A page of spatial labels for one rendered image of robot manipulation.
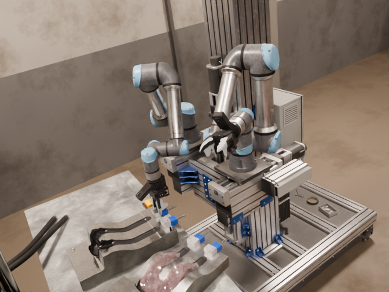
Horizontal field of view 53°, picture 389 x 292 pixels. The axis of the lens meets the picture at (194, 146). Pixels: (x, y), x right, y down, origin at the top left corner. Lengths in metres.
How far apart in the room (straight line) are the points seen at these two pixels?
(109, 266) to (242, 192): 0.75
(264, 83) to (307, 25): 4.26
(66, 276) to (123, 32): 2.78
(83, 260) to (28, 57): 2.36
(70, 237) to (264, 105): 1.25
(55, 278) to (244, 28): 1.53
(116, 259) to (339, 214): 1.80
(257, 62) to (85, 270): 1.22
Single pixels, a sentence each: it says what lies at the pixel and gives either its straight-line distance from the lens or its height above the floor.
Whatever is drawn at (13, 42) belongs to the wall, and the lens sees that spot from 3.88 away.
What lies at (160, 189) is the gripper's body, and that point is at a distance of 1.99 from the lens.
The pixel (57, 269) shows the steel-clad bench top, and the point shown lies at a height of 0.80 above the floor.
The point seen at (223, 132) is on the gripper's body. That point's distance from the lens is 1.49.
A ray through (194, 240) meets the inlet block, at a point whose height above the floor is 0.88.
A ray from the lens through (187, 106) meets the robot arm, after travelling 2.34.
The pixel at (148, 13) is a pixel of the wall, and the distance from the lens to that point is 4.35.
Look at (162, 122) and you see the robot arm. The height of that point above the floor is 1.20.
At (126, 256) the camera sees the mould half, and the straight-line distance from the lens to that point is 1.92.
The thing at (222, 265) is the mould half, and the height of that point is 0.84.
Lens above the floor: 2.12
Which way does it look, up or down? 27 degrees down
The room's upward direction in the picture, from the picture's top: 9 degrees counter-clockwise
